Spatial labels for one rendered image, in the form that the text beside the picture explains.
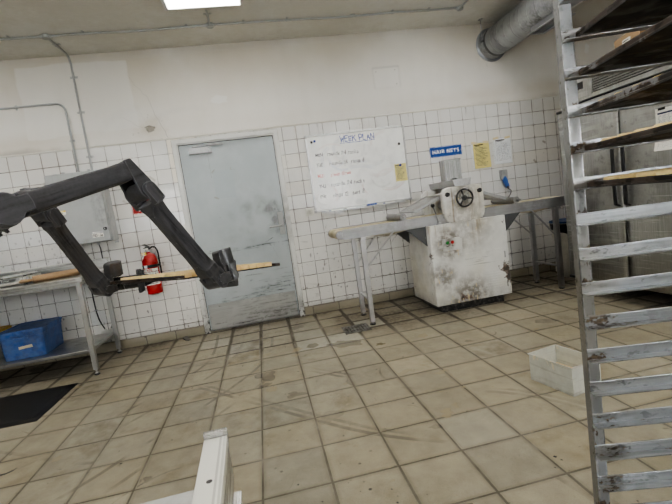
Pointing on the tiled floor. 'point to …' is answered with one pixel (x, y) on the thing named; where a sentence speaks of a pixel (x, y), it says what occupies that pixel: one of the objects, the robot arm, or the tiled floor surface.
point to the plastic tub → (558, 369)
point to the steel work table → (81, 313)
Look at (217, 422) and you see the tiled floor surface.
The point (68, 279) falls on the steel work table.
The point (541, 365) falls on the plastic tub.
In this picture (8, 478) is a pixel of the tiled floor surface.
